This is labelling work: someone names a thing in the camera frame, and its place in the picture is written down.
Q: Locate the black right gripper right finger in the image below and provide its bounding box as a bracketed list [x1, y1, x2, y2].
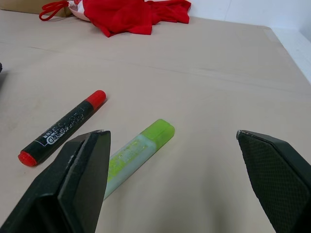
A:
[236, 130, 311, 233]

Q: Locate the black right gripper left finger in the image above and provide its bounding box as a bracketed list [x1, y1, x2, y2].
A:
[0, 130, 112, 233]

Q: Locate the black marker with red caps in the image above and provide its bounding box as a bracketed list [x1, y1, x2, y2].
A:
[17, 89, 107, 167]

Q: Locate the green highlighter pen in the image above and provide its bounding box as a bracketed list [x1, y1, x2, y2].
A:
[103, 118, 175, 201]

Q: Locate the beige table cover sheet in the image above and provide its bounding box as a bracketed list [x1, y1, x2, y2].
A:
[0, 9, 311, 233]

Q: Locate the pink white round object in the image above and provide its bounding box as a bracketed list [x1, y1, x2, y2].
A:
[68, 0, 92, 22]

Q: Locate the brown paper bag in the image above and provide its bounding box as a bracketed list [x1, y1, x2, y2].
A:
[0, 0, 72, 19]

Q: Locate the red cloth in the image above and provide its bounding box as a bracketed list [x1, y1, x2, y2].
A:
[84, 0, 191, 37]

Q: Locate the red cord loop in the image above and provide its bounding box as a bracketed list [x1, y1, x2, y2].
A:
[38, 0, 70, 22]

